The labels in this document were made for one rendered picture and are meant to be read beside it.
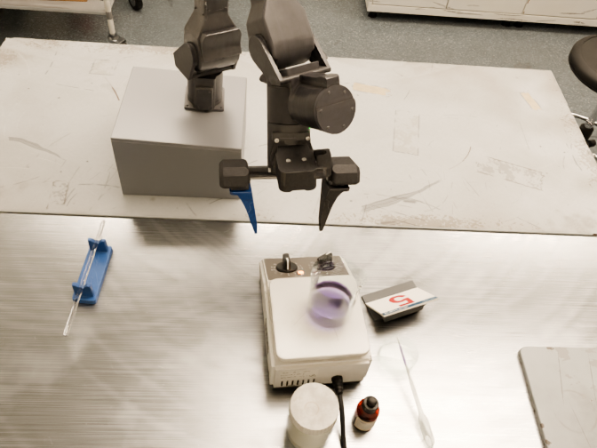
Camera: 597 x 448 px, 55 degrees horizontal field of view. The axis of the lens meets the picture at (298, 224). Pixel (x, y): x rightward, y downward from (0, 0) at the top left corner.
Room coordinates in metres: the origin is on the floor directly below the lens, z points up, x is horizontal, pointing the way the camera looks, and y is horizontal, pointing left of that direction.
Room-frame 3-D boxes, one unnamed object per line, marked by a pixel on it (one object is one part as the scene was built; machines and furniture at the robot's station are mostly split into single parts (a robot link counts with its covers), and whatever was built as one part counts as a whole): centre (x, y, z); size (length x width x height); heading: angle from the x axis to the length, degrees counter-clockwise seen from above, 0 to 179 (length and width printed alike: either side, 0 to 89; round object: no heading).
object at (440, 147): (0.85, 0.04, 0.45); 1.20 x 0.48 x 0.90; 97
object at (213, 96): (0.76, 0.18, 1.04); 0.07 x 0.07 x 0.06; 10
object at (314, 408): (0.27, -0.05, 0.94); 0.06 x 0.06 x 0.08
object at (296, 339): (0.39, -0.04, 0.98); 0.12 x 0.12 x 0.01; 12
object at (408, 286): (0.48, -0.16, 0.92); 0.09 x 0.06 x 0.04; 117
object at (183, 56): (0.77, 0.17, 1.10); 0.09 x 0.07 x 0.06; 130
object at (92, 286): (0.46, 0.29, 0.92); 0.10 x 0.03 x 0.04; 3
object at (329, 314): (0.40, -0.06, 1.03); 0.07 x 0.06 x 0.08; 97
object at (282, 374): (0.42, -0.03, 0.94); 0.22 x 0.13 x 0.08; 12
